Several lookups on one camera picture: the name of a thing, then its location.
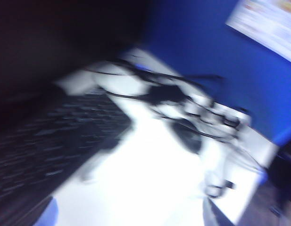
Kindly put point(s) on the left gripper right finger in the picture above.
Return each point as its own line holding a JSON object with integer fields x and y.
{"x": 216, "y": 216}

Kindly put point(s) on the black ASUS computer monitor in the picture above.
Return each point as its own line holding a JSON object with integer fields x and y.
{"x": 41, "y": 35}

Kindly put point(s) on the black computer keyboard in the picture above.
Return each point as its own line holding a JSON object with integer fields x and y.
{"x": 53, "y": 141}

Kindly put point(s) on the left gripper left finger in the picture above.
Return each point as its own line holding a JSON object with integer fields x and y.
{"x": 49, "y": 214}

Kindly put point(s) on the black computer mouse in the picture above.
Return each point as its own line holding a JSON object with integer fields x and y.
{"x": 187, "y": 139}

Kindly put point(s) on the white poster on wall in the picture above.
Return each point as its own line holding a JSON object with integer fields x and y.
{"x": 265, "y": 23}

